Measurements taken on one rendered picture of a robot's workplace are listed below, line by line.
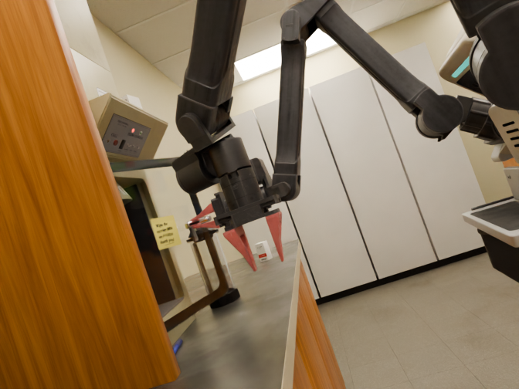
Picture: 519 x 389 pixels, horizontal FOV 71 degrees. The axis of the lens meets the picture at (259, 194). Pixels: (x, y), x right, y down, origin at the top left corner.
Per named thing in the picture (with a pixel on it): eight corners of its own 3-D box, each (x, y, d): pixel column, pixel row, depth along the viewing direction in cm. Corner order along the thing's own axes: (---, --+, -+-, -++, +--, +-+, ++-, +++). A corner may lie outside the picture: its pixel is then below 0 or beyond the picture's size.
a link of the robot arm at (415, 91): (317, -29, 79) (322, -6, 89) (273, 20, 82) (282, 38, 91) (473, 112, 71) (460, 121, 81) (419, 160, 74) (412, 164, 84)
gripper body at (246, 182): (225, 226, 60) (210, 184, 61) (283, 204, 59) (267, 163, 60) (216, 229, 54) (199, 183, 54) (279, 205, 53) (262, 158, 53)
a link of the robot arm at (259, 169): (292, 194, 82) (298, 193, 90) (274, 147, 83) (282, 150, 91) (245, 211, 85) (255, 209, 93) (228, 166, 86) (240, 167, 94)
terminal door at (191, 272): (146, 346, 75) (84, 164, 76) (228, 291, 101) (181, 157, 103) (148, 346, 75) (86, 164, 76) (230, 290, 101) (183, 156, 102)
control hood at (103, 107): (75, 156, 75) (60, 111, 75) (144, 167, 107) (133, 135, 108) (124, 136, 74) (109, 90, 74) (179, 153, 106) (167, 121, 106)
